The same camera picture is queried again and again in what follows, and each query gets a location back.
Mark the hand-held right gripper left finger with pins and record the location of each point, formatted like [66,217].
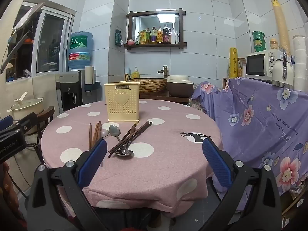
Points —
[93,163]

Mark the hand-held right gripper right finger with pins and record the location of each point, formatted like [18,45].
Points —
[216,161]

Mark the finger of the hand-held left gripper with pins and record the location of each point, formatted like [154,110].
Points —
[6,123]
[26,124]

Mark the small silver spoon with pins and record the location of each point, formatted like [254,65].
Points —
[105,133]

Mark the large silver spoon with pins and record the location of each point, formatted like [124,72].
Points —
[114,130]

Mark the dark brown chopstick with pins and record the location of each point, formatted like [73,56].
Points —
[134,136]

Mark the black chopstick with gold band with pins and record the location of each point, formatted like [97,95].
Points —
[137,123]

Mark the cream perforated utensil holder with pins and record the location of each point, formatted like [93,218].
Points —
[121,101]

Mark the cream electric cooking pot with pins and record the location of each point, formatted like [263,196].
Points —
[26,108]

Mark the wooden chair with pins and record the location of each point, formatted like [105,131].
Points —
[47,114]

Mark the purple floral cloth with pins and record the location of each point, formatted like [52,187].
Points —
[255,130]

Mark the water dispenser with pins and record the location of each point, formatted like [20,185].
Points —
[69,89]

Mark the pink polka-dot tablecloth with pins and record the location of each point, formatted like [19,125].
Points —
[156,173]

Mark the dark blue cup holder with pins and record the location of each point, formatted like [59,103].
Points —
[92,86]

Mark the white paper cup tube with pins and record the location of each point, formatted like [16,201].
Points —
[89,75]

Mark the wooden counter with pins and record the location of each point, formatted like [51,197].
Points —
[166,98]

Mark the brown and cream pot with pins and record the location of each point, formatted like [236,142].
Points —
[179,86]

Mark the white sliding window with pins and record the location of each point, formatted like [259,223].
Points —
[50,41]

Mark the blue water jug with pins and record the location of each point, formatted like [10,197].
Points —
[80,50]

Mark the wicker basket basin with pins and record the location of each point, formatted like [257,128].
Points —
[151,85]

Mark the yellow soap dispenser bottle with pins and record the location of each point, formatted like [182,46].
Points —
[136,73]

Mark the yellow wrapped roll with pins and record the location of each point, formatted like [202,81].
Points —
[233,62]

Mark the bamboo faucet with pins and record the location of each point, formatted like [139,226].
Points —
[164,71]

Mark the white microwave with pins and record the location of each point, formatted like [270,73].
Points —
[257,66]

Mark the smartphone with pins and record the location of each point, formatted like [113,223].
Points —
[28,14]

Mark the small pink jar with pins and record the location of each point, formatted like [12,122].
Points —
[131,42]

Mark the white paper cup stack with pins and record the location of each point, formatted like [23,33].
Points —
[300,62]

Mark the white plastic bottle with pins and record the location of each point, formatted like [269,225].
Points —
[174,37]

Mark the beige jar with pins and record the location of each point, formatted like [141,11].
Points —
[274,43]

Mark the yellow-green snack packet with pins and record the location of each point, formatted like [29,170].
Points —
[142,38]

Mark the dark soy sauce bottle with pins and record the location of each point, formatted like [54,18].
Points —
[166,35]

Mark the orange label sauce bottle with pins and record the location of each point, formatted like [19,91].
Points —
[160,36]

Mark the small sauce bottle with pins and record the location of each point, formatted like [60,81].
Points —
[147,36]

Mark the tall beige paper cup stack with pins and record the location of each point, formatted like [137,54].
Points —
[281,26]

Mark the wooden framed mirror shelf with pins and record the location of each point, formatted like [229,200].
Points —
[156,19]

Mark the green wall packet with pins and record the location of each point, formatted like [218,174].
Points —
[118,38]

